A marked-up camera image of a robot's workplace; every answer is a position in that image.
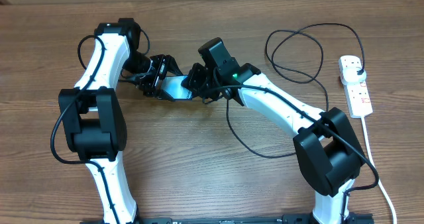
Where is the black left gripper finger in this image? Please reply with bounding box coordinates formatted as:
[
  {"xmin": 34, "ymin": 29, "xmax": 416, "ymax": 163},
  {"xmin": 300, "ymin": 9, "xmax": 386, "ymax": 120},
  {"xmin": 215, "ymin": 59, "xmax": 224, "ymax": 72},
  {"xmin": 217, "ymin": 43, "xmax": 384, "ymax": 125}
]
[
  {"xmin": 165, "ymin": 55, "xmax": 183, "ymax": 76},
  {"xmin": 156, "ymin": 85, "xmax": 175, "ymax": 101}
]

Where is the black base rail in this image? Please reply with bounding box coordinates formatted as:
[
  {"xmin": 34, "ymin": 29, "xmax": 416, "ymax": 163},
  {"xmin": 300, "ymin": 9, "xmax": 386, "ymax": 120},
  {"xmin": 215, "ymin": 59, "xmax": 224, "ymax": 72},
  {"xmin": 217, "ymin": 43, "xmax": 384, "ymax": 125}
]
[{"xmin": 79, "ymin": 212, "xmax": 375, "ymax": 224}]

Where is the white power strip cord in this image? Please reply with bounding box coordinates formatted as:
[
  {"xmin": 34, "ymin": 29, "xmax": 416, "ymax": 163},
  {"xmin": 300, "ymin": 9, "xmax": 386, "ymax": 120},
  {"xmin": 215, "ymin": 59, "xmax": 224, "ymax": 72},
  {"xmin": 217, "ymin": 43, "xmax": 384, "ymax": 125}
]
[{"xmin": 360, "ymin": 116, "xmax": 398, "ymax": 224}]

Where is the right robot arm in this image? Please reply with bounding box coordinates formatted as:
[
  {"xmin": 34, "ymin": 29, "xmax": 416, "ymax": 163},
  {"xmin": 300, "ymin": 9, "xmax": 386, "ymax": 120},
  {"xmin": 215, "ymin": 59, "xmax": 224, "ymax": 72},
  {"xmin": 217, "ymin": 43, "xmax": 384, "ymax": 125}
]
[{"xmin": 182, "ymin": 37, "xmax": 364, "ymax": 223}]

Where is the white power strip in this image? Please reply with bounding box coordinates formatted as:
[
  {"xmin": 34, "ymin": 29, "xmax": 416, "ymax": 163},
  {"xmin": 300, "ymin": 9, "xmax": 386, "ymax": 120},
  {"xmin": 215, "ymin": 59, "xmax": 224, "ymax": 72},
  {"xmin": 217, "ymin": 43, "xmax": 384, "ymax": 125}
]
[{"xmin": 338, "ymin": 55, "xmax": 373, "ymax": 118}]

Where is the white charger plug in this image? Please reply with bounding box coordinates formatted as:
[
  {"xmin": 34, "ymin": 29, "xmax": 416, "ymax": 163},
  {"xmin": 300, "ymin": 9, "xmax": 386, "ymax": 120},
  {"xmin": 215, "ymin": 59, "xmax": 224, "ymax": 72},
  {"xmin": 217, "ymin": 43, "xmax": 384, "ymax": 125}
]
[{"xmin": 341, "ymin": 67, "xmax": 367, "ymax": 85}]

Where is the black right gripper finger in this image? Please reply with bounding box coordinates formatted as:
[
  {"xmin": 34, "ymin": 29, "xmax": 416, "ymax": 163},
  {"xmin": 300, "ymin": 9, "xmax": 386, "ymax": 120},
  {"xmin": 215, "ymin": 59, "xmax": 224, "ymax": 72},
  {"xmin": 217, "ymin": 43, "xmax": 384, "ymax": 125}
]
[
  {"xmin": 185, "ymin": 85, "xmax": 207, "ymax": 101},
  {"xmin": 182, "ymin": 66, "xmax": 201, "ymax": 89}
]

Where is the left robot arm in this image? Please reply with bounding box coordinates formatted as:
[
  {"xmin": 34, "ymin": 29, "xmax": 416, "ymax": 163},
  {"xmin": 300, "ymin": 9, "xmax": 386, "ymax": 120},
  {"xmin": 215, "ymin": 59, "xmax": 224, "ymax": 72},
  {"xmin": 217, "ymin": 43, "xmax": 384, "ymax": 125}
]
[{"xmin": 50, "ymin": 18, "xmax": 187, "ymax": 223}]

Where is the black charging cable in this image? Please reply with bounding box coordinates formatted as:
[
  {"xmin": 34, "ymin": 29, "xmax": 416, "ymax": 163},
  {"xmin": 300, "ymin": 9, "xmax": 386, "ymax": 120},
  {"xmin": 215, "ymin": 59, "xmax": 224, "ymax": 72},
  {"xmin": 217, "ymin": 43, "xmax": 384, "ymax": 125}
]
[{"xmin": 225, "ymin": 23, "xmax": 366, "ymax": 160}]

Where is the Samsung Galaxy smartphone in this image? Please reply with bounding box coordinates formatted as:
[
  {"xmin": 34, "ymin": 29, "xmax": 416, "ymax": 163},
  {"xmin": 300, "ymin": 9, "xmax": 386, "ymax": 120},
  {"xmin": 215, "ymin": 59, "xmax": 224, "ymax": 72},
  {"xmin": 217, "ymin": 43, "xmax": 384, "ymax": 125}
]
[{"xmin": 161, "ymin": 76, "xmax": 193, "ymax": 100}]

